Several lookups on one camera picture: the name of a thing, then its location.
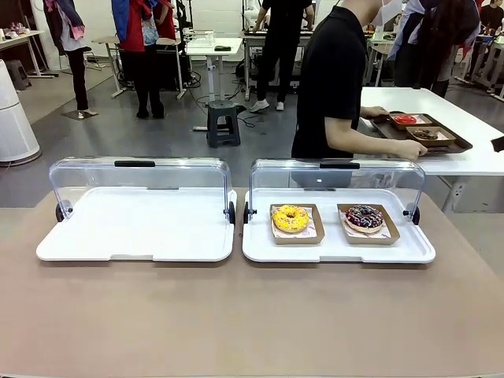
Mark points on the white height adjustable desk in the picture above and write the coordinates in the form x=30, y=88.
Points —
x=204, y=47

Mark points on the white paper liner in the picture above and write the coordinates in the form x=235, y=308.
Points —
x=354, y=234
x=312, y=232

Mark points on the yellow sprinkled donut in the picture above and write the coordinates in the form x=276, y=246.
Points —
x=290, y=219
x=295, y=241

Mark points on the long haired person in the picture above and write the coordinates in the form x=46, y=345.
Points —
x=437, y=39

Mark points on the dark brown serving tray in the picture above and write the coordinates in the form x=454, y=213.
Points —
x=384, y=128

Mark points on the person's left hand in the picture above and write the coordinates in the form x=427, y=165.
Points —
x=380, y=113

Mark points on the black lid hinge knob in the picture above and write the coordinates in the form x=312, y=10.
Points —
x=232, y=212
x=61, y=212
x=414, y=216
x=248, y=212

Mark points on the white framed background desk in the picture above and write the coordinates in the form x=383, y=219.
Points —
x=378, y=43

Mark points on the dark grey plastic stool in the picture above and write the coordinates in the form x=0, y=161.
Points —
x=223, y=108

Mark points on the clear plastic tray lid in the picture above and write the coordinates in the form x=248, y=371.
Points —
x=138, y=177
x=386, y=181

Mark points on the mannequin in dark clothes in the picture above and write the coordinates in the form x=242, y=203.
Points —
x=78, y=71

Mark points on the person in black shirt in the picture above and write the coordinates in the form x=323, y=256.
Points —
x=330, y=71

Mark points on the purple drizzled donut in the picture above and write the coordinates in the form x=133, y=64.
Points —
x=364, y=218

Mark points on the figure in red blue jacket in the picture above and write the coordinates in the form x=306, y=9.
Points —
x=138, y=35

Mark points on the person's left forearm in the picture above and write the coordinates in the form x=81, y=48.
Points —
x=365, y=112

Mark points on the wooden top desk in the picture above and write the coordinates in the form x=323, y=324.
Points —
x=106, y=40

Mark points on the standing person in black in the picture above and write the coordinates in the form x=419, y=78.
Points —
x=275, y=47

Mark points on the white display tray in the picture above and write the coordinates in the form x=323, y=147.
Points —
x=330, y=252
x=138, y=228

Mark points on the light table with clutter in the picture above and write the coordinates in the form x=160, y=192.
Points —
x=19, y=37

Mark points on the small grey stool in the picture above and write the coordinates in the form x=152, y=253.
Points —
x=17, y=73

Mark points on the person's right forearm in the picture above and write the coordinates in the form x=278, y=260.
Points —
x=366, y=146

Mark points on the red glazed donut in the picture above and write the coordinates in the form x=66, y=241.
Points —
x=405, y=118
x=423, y=118

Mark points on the small black object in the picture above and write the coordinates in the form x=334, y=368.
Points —
x=498, y=144

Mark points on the chocolate sprinkled donut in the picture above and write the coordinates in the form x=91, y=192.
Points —
x=425, y=134
x=445, y=138

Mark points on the seated person in black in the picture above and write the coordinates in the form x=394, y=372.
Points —
x=492, y=15

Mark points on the large white table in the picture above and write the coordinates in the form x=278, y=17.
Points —
x=472, y=165

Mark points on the person's right hand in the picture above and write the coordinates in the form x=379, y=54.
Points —
x=413, y=150

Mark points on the white air purifier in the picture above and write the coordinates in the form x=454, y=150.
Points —
x=15, y=130

